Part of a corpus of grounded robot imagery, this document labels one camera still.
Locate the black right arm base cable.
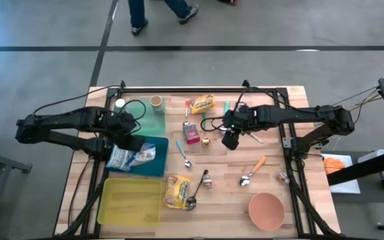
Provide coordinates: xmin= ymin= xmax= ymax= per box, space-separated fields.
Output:
xmin=233 ymin=85 xmax=295 ymax=111

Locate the yellow crinkled snack packet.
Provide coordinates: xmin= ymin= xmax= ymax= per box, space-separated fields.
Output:
xmin=189 ymin=93 xmax=217 ymax=115

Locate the thin silver spoon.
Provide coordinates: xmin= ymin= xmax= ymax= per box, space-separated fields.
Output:
xmin=219 ymin=125 xmax=265 ymax=145

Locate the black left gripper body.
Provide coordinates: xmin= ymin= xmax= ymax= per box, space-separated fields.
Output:
xmin=107 ymin=111 xmax=139 ymax=141

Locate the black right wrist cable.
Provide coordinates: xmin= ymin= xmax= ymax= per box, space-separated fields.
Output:
xmin=199 ymin=115 xmax=228 ymax=133

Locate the dark long-handled metal spoon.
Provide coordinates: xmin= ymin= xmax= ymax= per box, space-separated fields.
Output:
xmin=185 ymin=169 xmax=210 ymax=212

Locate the red pink small box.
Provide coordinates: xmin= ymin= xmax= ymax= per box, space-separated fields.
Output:
xmin=182 ymin=123 xmax=201 ymax=145

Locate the yellow Maruchan ramen packet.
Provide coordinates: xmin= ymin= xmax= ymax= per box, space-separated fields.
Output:
xmin=161 ymin=174 xmax=192 ymax=210

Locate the salmon pink bowl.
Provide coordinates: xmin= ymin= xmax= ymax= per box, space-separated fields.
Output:
xmin=247 ymin=192 xmax=286 ymax=232

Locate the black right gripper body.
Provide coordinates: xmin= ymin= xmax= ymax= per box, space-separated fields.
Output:
xmin=223 ymin=106 xmax=258 ymax=133

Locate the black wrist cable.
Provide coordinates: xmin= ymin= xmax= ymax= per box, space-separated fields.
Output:
xmin=199 ymin=115 xmax=228 ymax=133
xmin=120 ymin=99 xmax=148 ymax=134

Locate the orange-handled metal spoon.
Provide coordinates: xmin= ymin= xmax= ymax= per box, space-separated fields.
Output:
xmin=239 ymin=155 xmax=267 ymax=187

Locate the blue-handled metal spoon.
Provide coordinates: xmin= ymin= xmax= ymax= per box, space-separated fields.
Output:
xmin=175 ymin=139 xmax=193 ymax=169

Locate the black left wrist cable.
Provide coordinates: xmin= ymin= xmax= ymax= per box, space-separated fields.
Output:
xmin=120 ymin=99 xmax=148 ymax=134

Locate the green translucent plastic tray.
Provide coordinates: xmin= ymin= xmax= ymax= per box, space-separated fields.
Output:
xmin=114 ymin=97 xmax=167 ymax=137

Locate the clear snack bag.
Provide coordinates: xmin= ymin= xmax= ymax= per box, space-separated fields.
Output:
xmin=106 ymin=142 xmax=157 ymax=173

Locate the white paper sheet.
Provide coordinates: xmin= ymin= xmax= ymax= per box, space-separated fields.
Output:
xmin=321 ymin=153 xmax=361 ymax=195

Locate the teal plastic tray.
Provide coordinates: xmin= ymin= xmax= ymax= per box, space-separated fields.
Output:
xmin=107 ymin=135 xmax=169 ymax=178

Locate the red-handled metal spoon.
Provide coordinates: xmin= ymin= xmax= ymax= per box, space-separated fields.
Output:
xmin=183 ymin=99 xmax=191 ymax=127

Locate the thin dark cable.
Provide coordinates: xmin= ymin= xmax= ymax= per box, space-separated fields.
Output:
xmin=67 ymin=156 xmax=91 ymax=229

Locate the black arm base cable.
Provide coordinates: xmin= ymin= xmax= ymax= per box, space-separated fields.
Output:
xmin=31 ymin=84 xmax=123 ymax=117
xmin=233 ymin=85 xmax=295 ymax=111

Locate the black left arm base cable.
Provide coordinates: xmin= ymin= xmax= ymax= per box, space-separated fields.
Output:
xmin=31 ymin=84 xmax=123 ymax=117

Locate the yellow translucent plastic tray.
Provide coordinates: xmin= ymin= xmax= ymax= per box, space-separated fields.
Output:
xmin=97 ymin=177 xmax=163 ymax=228

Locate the yellow black cable bundle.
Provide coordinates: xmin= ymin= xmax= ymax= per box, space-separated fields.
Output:
xmin=331 ymin=85 xmax=381 ymax=114

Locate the white-cap spice jar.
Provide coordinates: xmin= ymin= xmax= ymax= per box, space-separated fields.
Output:
xmin=114 ymin=98 xmax=127 ymax=113

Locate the orange cloth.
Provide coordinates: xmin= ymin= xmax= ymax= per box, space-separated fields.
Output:
xmin=323 ymin=157 xmax=347 ymax=175

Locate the white plastic container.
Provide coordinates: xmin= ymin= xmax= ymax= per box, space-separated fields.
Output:
xmin=357 ymin=149 xmax=384 ymax=164

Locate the black metal table frame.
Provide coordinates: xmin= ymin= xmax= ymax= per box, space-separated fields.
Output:
xmin=58 ymin=79 xmax=341 ymax=238

